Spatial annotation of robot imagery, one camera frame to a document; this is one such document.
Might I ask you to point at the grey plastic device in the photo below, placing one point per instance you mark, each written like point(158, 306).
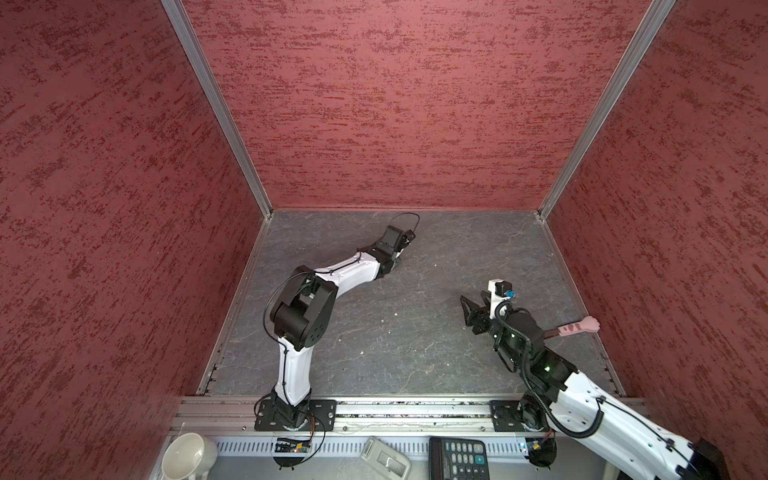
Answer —
point(385, 460)

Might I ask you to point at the aluminium corner post right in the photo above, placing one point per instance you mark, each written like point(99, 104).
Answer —
point(648, 28)

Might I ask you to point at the aluminium corner post left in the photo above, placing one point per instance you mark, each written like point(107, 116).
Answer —
point(189, 41)

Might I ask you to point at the aluminium mounting rail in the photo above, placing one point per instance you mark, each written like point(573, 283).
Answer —
point(461, 415)

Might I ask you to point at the aluminium corner post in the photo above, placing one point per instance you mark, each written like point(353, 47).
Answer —
point(648, 28)
point(189, 41)

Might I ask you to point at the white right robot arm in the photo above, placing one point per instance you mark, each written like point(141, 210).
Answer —
point(561, 398)

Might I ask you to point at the black desk calculator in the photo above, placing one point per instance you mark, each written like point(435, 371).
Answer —
point(457, 459)

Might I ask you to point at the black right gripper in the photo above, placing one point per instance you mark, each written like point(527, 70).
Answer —
point(477, 315)

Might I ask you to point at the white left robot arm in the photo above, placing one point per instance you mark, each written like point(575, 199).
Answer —
point(300, 311)

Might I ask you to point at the pink handled knife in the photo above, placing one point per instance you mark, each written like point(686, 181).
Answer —
point(588, 324)

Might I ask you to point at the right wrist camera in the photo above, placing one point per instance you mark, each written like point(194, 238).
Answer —
point(501, 298)

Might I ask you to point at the white paper cup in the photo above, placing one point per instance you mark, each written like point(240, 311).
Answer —
point(190, 456)

